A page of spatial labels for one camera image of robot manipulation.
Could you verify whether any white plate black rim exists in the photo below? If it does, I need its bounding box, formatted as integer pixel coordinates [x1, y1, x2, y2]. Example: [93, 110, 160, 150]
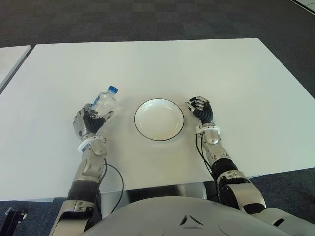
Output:
[134, 98, 185, 142]

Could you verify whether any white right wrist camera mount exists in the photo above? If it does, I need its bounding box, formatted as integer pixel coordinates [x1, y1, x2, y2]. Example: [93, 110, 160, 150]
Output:
[195, 124, 220, 135]

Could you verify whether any clear water bottle blue cap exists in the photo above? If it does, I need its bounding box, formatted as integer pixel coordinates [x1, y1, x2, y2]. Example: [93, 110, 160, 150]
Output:
[89, 85, 120, 117]

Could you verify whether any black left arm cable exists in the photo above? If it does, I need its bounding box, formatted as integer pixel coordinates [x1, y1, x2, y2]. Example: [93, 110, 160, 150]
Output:
[97, 159, 124, 220]

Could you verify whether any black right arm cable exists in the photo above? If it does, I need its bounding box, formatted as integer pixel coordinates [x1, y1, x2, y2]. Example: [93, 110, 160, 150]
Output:
[195, 132, 222, 199]

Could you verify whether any neighbouring white table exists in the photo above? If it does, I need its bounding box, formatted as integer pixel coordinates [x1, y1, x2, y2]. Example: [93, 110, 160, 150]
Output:
[0, 45, 32, 92]

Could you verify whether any white robot waist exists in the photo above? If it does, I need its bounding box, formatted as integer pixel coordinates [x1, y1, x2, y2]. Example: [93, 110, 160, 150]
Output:
[172, 182, 208, 200]

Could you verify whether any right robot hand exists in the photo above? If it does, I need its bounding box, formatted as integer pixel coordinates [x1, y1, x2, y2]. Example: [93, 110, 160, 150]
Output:
[184, 96, 215, 123]

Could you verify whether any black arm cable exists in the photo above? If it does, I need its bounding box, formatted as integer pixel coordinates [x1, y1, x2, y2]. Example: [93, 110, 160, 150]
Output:
[97, 159, 124, 220]
[195, 132, 222, 199]

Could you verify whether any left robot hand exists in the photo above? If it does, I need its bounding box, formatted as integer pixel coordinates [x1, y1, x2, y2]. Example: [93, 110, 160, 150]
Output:
[73, 103, 115, 139]

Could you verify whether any grey robot torso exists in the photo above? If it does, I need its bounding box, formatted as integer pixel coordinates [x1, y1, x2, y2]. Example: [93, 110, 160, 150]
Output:
[81, 197, 315, 236]

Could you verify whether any black metal stand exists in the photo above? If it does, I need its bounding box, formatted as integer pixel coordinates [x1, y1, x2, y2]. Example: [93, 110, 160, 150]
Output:
[0, 207, 28, 236]

